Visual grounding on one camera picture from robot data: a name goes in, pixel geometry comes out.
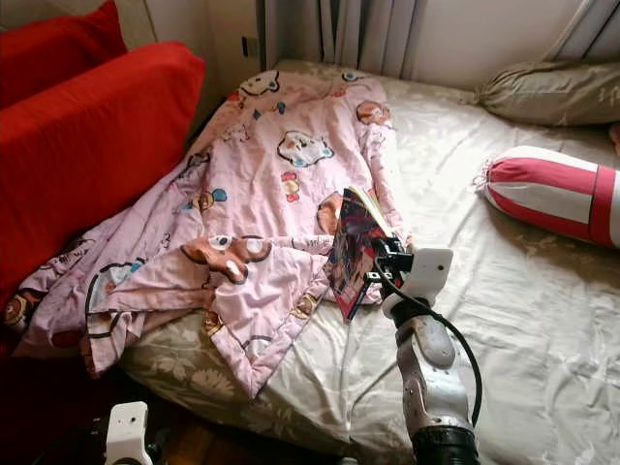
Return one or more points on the beige floral bed sheet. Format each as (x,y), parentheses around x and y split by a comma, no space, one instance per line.
(533,320)

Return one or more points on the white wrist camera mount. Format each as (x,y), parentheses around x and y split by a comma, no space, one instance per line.
(128,434)
(431,271)

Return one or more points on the colourful comic book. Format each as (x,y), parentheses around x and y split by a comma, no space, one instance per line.
(354,252)

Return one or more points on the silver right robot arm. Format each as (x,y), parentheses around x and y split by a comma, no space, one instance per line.
(431,378)

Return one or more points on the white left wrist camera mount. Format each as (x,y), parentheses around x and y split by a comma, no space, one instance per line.
(128,434)

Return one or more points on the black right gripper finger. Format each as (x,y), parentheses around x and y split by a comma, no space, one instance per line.
(378,246)

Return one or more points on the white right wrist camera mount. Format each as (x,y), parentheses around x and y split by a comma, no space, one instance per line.
(431,271)

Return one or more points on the grey curtain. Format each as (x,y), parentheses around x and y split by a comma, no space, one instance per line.
(586,34)
(358,34)

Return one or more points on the red white blue bolster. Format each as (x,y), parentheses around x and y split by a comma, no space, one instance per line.
(542,189)

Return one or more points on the dark wall outlet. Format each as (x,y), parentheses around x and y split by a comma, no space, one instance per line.
(250,46)

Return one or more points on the pink cartoon print blanket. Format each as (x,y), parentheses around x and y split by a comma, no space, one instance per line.
(271,174)

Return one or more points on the beige floral pillow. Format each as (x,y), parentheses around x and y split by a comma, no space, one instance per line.
(557,94)

